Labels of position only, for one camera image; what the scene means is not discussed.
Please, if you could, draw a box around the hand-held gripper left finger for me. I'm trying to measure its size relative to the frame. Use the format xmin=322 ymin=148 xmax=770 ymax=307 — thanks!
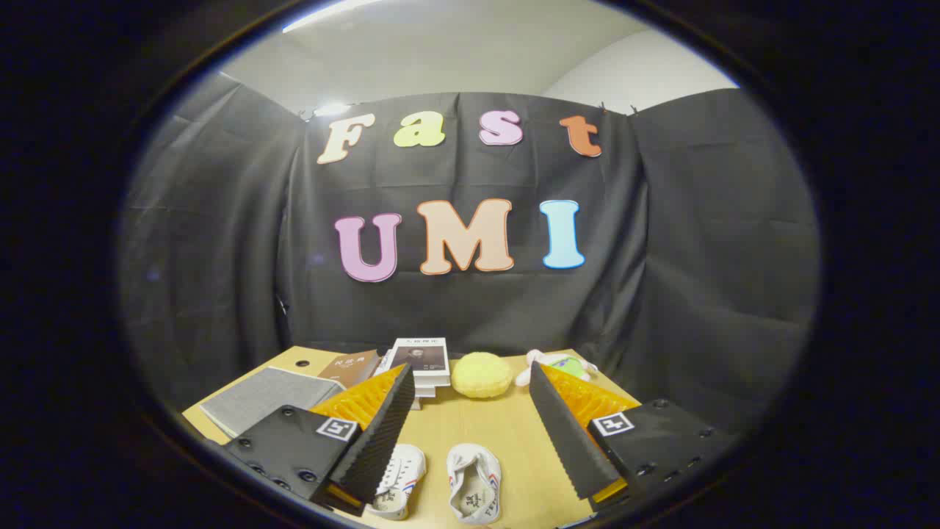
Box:
xmin=224 ymin=362 xmax=417 ymax=517

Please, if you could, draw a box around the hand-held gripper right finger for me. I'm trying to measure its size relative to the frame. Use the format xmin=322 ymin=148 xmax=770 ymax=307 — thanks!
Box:
xmin=529 ymin=361 xmax=739 ymax=511

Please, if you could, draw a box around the white striped canvas shoe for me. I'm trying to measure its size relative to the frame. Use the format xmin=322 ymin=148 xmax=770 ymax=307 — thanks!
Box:
xmin=446 ymin=443 xmax=503 ymax=525
xmin=367 ymin=443 xmax=427 ymax=521

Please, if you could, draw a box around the foldable fabric storage box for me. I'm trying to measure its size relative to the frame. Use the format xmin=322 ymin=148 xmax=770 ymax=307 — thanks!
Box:
xmin=200 ymin=367 xmax=346 ymax=439

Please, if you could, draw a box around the white patterned cover book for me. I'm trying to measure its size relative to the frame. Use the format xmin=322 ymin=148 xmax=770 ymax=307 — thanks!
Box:
xmin=375 ymin=351 xmax=439 ymax=399

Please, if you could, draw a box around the pink and green plush toy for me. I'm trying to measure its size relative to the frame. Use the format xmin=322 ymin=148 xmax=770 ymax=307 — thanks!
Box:
xmin=514 ymin=349 xmax=599 ymax=388

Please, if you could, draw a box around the brown cover book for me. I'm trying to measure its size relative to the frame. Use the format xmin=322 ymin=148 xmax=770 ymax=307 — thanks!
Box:
xmin=317 ymin=350 xmax=381 ymax=389

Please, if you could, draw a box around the white portrait cover book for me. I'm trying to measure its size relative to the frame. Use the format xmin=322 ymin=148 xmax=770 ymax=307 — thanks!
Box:
xmin=388 ymin=338 xmax=452 ymax=388

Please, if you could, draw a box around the yellow plush toy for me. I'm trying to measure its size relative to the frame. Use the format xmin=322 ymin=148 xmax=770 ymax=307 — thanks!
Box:
xmin=451 ymin=352 xmax=513 ymax=399

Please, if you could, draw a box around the black backdrop cloth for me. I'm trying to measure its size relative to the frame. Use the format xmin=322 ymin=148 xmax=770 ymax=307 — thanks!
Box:
xmin=117 ymin=73 xmax=822 ymax=434

